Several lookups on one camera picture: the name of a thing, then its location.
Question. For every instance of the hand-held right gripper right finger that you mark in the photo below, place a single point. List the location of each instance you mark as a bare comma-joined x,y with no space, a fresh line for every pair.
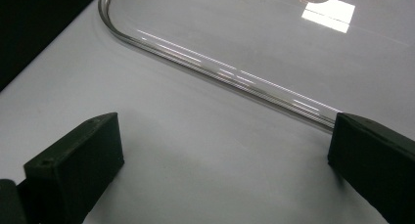
375,158

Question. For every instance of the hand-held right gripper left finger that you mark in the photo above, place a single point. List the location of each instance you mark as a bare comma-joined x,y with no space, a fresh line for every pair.
70,165

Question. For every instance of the clear glass tray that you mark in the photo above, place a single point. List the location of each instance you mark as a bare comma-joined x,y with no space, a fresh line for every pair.
261,44

